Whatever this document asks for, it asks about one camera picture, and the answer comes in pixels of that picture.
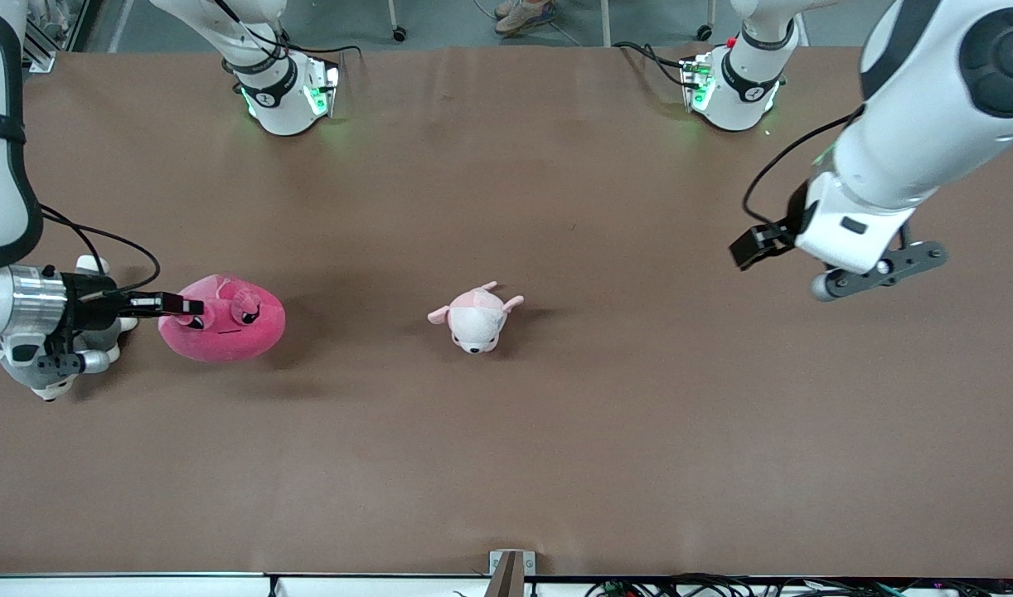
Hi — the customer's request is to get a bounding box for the black right arm base cable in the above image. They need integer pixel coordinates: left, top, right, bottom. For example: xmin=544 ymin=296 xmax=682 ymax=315
xmin=212 ymin=0 xmax=362 ymax=63

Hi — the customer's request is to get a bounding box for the black left arm base cable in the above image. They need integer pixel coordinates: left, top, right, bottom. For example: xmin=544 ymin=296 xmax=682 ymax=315
xmin=613 ymin=40 xmax=698 ymax=88

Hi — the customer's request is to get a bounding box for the white table edge rail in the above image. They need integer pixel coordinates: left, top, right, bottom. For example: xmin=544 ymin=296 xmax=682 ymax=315
xmin=0 ymin=570 xmax=1013 ymax=597

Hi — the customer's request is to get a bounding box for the aluminium frame profile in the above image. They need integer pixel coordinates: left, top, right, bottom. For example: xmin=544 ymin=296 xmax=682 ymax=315
xmin=24 ymin=15 xmax=57 ymax=74

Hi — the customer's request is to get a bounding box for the white and pink plush puppy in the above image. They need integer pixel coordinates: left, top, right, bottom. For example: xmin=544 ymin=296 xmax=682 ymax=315
xmin=427 ymin=281 xmax=525 ymax=355

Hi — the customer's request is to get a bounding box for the black cable bundle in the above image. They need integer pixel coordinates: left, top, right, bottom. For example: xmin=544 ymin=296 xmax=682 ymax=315
xmin=585 ymin=574 xmax=1013 ymax=597

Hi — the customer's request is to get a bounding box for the round hot pink plush toy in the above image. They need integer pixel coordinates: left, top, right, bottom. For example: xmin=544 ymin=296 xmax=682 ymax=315
xmin=158 ymin=274 xmax=287 ymax=363

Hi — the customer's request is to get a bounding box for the tan shoe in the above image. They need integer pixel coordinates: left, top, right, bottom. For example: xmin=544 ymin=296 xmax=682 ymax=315
xmin=495 ymin=0 xmax=557 ymax=35

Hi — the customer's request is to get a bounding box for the grey and white plush husky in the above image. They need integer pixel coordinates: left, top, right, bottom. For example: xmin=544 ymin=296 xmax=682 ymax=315
xmin=0 ymin=255 xmax=139 ymax=403

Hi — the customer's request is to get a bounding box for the metal table edge bracket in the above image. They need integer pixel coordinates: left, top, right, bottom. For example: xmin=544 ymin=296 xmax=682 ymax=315
xmin=489 ymin=550 xmax=536 ymax=597

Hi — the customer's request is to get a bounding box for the black arm base cable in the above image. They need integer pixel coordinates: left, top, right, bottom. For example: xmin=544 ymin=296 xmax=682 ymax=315
xmin=212 ymin=0 xmax=362 ymax=63
xmin=613 ymin=40 xmax=698 ymax=88

